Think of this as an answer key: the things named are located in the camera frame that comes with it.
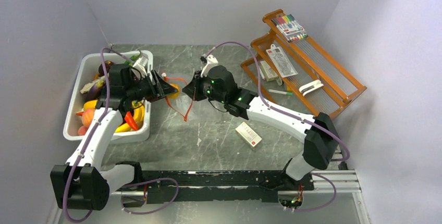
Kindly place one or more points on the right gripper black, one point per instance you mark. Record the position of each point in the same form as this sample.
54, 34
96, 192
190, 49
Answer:
193, 88

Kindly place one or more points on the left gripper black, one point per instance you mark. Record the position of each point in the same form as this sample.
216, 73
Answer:
160, 88

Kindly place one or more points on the orange fruit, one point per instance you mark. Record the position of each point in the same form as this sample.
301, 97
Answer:
176, 93

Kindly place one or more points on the clear zip bag orange zipper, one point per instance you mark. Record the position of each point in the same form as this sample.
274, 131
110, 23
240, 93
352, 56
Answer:
179, 101

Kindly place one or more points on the yellow banana bunch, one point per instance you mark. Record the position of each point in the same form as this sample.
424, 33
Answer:
138, 114

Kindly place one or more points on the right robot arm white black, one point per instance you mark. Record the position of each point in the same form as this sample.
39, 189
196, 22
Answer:
317, 133

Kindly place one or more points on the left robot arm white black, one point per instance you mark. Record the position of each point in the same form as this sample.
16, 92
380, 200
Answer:
79, 183

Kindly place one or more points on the white plastic food bin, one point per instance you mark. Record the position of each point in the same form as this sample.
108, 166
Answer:
103, 134

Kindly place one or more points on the dark purple mangosteen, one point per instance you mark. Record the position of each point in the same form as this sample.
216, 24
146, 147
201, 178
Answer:
102, 69

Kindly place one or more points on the white cardboard box red logo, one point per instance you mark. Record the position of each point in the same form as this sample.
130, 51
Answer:
248, 134

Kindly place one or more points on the green white marker pen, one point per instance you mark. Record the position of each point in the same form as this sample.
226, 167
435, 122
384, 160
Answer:
280, 92

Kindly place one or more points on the peach fruit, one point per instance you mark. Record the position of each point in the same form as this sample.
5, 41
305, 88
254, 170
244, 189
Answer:
87, 117

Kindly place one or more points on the white eraser box on rack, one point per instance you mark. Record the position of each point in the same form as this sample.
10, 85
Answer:
267, 73

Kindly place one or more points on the orange wooden rack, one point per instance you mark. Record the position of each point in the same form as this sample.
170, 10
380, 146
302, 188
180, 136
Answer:
311, 62

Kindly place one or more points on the packaged card on rack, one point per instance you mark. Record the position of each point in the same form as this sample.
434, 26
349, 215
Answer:
281, 61

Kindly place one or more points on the white stapler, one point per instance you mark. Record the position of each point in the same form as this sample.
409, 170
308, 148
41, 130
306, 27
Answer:
310, 87

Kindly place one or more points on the pack of coloured markers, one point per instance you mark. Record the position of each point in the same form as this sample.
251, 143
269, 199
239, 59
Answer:
290, 28

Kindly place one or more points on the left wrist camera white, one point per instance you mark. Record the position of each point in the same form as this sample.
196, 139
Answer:
140, 65

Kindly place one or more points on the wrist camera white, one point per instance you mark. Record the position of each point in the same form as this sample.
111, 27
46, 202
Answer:
140, 65
208, 62

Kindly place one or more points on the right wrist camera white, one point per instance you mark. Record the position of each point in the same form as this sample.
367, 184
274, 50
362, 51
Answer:
208, 62

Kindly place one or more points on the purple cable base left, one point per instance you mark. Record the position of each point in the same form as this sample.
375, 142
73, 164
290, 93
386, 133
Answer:
152, 197

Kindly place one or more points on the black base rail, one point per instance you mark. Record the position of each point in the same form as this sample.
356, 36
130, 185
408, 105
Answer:
228, 185

